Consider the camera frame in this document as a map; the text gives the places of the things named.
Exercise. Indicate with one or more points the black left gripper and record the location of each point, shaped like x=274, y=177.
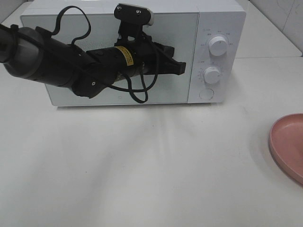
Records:
x=140, y=51

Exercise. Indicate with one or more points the white microwave door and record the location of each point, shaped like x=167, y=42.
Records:
x=176, y=30

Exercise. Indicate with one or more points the white timer knob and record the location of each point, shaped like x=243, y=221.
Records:
x=212, y=75

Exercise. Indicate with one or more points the round door release button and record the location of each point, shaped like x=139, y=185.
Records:
x=206, y=94

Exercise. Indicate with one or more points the pink plate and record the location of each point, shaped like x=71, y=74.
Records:
x=286, y=145

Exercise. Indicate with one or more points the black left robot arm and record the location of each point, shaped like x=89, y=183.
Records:
x=34, y=54

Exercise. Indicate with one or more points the white microwave oven body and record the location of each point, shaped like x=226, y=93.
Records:
x=215, y=17

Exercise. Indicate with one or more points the upper white power knob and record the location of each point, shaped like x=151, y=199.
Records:
x=217, y=45

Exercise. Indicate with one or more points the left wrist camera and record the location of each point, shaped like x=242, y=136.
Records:
x=134, y=14

